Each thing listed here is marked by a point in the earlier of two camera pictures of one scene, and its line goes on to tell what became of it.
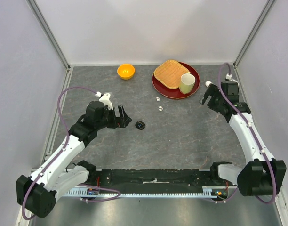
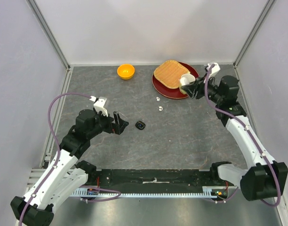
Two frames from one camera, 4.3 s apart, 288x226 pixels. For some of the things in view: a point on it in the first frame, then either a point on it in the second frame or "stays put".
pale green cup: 187,82 stays put
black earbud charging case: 140,125 stays put
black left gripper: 121,122 -> 118,127
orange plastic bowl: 126,71 stays put
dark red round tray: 167,92 stays put
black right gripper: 213,90 -> 198,85
